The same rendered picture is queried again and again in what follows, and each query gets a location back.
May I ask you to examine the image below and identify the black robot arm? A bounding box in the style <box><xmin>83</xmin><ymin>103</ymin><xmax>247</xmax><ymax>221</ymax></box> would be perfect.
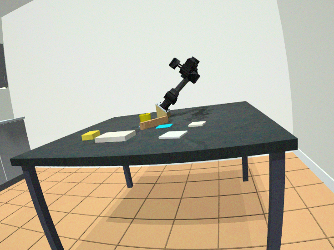
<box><xmin>160</xmin><ymin>57</ymin><xmax>200</xmax><ymax>111</ymax></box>

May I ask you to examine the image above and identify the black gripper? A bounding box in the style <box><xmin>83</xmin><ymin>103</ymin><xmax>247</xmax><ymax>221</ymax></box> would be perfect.
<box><xmin>169</xmin><ymin>58</ymin><xmax>200</xmax><ymax>84</ymax></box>

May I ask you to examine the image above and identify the tan wooden plank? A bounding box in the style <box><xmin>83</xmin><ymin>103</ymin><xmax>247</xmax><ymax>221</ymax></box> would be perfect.
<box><xmin>139</xmin><ymin>116</ymin><xmax>168</xmax><ymax>130</ymax></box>

